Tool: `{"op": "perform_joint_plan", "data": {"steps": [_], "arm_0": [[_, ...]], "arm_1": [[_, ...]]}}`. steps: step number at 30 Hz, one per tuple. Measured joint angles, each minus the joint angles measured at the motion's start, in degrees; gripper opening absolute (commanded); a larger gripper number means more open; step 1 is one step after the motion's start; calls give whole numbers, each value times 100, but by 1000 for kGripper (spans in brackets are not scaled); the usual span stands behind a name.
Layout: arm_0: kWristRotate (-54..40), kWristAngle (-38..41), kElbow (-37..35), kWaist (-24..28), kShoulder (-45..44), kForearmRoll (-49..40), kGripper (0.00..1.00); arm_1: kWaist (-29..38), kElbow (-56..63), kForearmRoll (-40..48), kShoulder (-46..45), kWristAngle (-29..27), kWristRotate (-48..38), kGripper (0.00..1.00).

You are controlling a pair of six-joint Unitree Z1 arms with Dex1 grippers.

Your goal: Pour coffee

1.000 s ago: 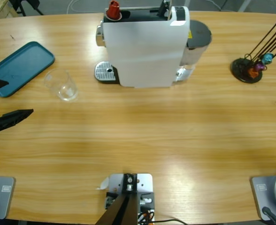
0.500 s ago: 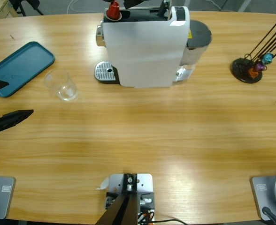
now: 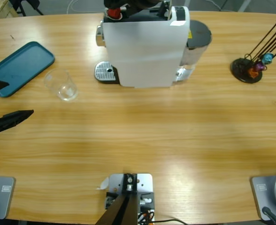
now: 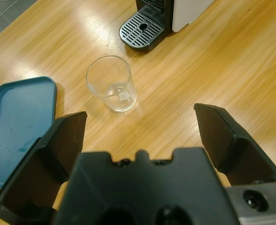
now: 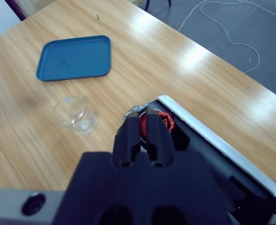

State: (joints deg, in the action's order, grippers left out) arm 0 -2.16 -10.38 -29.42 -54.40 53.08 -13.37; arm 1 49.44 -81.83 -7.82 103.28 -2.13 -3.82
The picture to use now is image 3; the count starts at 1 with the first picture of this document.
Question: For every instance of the teal rectangular tray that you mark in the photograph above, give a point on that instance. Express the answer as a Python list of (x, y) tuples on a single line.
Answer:
[(25, 63)]

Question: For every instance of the purple coffee capsule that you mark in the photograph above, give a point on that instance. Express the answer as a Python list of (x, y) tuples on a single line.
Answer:
[(260, 66)]

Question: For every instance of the chrome drip tray grate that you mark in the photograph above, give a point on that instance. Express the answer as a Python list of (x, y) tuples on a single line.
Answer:
[(102, 70)]

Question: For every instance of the white capsule coffee machine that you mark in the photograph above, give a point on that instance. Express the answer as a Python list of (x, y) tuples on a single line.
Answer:
[(142, 54)]

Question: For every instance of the grey metal leg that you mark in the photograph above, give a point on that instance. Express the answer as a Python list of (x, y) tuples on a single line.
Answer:
[(244, 4)]

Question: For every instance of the dark camera mount post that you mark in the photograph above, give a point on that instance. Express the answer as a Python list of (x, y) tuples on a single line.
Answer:
[(124, 206)]

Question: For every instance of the clear water tank grey lid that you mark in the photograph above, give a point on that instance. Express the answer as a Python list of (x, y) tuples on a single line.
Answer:
[(199, 35)]

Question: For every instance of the white paper tab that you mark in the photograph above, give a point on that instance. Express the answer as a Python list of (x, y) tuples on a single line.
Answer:
[(103, 184)]

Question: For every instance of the teal coffee capsule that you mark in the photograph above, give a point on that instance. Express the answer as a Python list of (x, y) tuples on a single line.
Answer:
[(267, 58)]

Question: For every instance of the orange coffee capsule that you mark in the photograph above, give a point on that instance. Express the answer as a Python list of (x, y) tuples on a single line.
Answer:
[(253, 73)]

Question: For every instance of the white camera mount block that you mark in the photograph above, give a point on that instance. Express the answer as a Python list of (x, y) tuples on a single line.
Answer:
[(145, 182)]

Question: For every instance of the clear glass cup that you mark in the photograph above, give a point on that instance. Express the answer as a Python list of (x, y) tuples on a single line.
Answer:
[(63, 86)]

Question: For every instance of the red coffee capsule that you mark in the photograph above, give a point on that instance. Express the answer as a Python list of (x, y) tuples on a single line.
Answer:
[(114, 14)]

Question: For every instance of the grey coffee machine lever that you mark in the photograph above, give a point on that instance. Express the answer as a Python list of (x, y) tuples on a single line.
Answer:
[(164, 10)]

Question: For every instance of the black capsule holder with rods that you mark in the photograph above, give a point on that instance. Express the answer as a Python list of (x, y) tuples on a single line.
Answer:
[(240, 68)]

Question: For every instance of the arm grey base plate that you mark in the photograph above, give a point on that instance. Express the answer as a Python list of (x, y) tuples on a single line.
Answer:
[(2, 194), (269, 192)]

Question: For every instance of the black chair frame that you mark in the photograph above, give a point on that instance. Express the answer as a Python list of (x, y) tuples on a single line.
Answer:
[(23, 2)]

